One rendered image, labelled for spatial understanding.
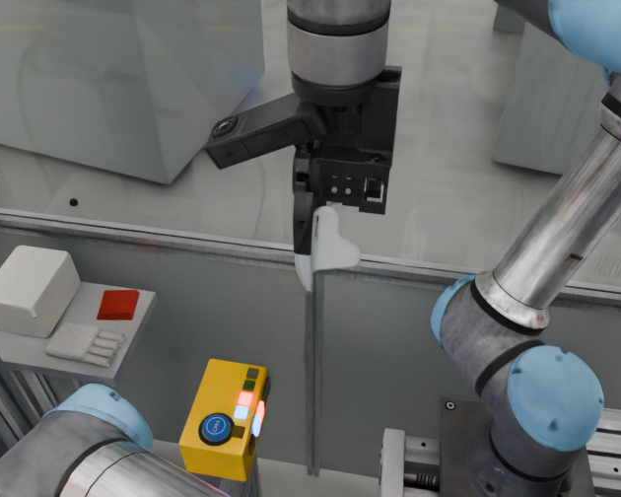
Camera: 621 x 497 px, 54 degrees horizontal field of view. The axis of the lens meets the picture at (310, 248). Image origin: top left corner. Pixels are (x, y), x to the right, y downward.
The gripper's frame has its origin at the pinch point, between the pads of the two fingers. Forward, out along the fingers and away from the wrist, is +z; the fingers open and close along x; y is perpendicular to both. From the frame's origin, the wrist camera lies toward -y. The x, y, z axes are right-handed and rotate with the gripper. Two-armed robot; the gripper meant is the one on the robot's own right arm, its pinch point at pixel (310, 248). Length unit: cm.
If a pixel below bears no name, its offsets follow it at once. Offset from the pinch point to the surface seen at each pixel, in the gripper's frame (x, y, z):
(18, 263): 35, -71, 51
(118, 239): 45, -51, 49
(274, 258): 45, -16, 49
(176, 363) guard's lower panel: 45, -46, 96
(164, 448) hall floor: 45, -59, 148
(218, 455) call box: -3.5, -13.3, 41.7
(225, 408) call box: 3.6, -14.2, 40.7
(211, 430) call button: -0.9, -15.0, 39.7
